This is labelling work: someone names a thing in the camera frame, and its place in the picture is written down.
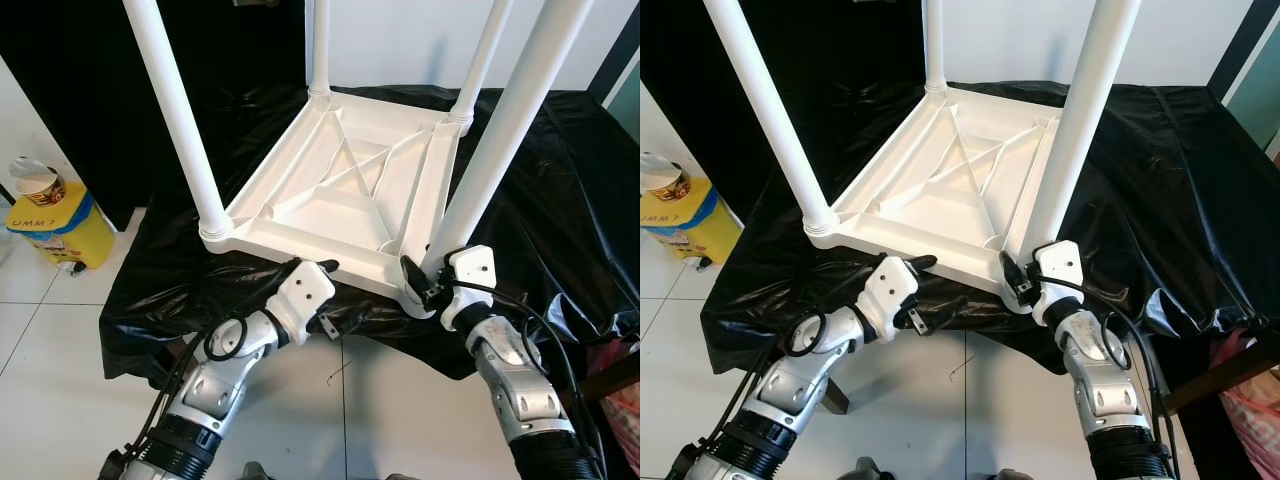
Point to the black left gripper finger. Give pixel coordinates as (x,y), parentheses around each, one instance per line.
(362,320)
(326,265)
(921,262)
(950,315)

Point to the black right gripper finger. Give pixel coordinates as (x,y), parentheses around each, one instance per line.
(417,278)
(1015,273)

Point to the white plastic table top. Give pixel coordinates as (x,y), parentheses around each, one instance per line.
(340,180)
(940,180)

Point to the black plastic table cover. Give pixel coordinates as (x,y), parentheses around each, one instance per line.
(570,200)
(1190,200)

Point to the dark grey robot left foot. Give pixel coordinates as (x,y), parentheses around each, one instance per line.
(867,470)
(255,472)

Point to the pink patterned bag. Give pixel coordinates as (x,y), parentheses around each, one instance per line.
(625,410)
(1250,410)

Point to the yellow storage box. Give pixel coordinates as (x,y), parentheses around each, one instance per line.
(65,235)
(695,230)

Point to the white instant noodle cup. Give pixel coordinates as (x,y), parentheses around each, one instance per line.
(38,185)
(665,180)

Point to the brown cardboard box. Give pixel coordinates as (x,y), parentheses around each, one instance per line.
(1274,145)

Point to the black door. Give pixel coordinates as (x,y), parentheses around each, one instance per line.
(680,80)
(60,80)

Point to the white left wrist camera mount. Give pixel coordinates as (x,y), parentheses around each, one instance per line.
(890,290)
(303,295)

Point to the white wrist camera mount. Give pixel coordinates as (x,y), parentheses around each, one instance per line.
(890,290)
(303,295)
(472,270)
(1060,265)

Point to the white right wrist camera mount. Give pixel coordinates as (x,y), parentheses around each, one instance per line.
(472,270)
(1060,265)

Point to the dark door frame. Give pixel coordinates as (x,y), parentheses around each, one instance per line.
(615,45)
(1240,45)

